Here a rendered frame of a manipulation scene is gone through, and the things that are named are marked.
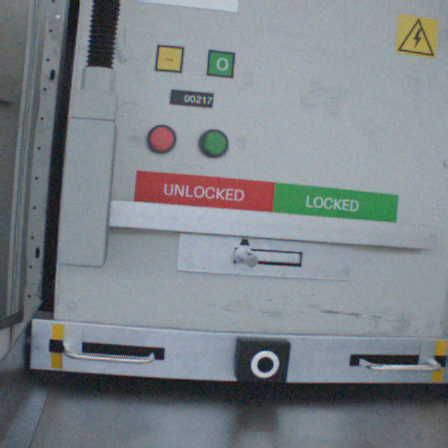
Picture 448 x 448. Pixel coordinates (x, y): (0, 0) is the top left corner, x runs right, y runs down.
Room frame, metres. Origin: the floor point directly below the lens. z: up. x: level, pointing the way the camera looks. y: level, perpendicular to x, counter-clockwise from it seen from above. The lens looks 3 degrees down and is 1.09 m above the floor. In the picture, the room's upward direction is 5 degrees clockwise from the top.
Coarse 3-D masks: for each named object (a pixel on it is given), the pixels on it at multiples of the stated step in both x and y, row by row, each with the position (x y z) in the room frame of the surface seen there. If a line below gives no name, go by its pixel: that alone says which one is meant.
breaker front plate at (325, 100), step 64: (128, 0) 0.72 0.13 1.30; (256, 0) 0.75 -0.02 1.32; (320, 0) 0.76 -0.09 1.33; (384, 0) 0.77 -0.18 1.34; (128, 64) 0.72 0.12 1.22; (192, 64) 0.74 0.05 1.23; (256, 64) 0.75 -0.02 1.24; (320, 64) 0.76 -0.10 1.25; (384, 64) 0.77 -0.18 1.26; (128, 128) 0.73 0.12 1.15; (192, 128) 0.74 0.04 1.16; (256, 128) 0.75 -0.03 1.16; (320, 128) 0.76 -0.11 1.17; (384, 128) 0.77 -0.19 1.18; (128, 192) 0.73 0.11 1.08; (384, 192) 0.77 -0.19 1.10; (128, 256) 0.73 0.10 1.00; (192, 256) 0.74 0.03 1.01; (320, 256) 0.76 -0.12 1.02; (384, 256) 0.78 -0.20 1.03; (128, 320) 0.73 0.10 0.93; (192, 320) 0.74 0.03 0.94; (256, 320) 0.75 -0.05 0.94; (320, 320) 0.76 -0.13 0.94; (384, 320) 0.78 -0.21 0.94
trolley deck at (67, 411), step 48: (96, 384) 0.73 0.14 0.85; (144, 384) 0.75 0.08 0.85; (192, 384) 0.77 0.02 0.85; (240, 384) 0.79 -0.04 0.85; (288, 384) 0.80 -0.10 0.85; (336, 384) 0.81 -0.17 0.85; (384, 384) 0.83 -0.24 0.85; (48, 432) 0.57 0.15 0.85; (96, 432) 0.58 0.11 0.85; (144, 432) 0.59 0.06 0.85; (192, 432) 0.61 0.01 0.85; (240, 432) 0.62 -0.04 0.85; (288, 432) 0.63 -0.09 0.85; (336, 432) 0.63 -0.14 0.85; (384, 432) 0.64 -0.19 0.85; (432, 432) 0.65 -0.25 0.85
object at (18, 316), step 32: (0, 0) 0.95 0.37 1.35; (0, 32) 0.95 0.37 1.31; (0, 64) 0.96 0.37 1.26; (0, 96) 0.93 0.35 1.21; (32, 96) 1.02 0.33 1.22; (0, 128) 0.98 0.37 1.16; (32, 128) 1.03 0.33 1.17; (0, 160) 0.98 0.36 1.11; (32, 160) 1.04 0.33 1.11; (0, 192) 0.99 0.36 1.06; (0, 224) 1.00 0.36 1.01; (0, 256) 1.00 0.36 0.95; (0, 288) 1.01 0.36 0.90; (0, 320) 0.96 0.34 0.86
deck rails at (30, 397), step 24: (24, 336) 0.69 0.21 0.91; (24, 360) 0.69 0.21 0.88; (0, 384) 0.55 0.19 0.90; (24, 384) 0.69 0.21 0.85; (48, 384) 0.70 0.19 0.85; (432, 384) 0.83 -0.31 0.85; (0, 408) 0.55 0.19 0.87; (24, 408) 0.61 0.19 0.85; (0, 432) 0.55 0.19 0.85; (24, 432) 0.55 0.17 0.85
